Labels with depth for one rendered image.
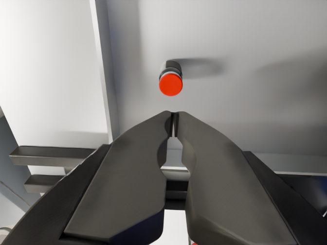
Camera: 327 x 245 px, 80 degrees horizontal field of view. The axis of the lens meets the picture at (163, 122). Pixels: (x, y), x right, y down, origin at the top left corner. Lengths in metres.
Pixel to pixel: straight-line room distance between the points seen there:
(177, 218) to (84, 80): 0.28
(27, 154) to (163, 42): 0.22
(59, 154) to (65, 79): 0.10
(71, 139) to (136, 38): 0.16
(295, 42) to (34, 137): 0.32
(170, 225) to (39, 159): 0.25
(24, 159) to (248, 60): 0.30
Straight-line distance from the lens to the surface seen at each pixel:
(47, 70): 0.26
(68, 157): 0.29
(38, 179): 0.36
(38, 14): 0.24
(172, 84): 0.17
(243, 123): 0.26
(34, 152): 0.31
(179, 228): 0.41
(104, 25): 0.20
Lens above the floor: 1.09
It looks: 58 degrees down
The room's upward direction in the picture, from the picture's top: 177 degrees counter-clockwise
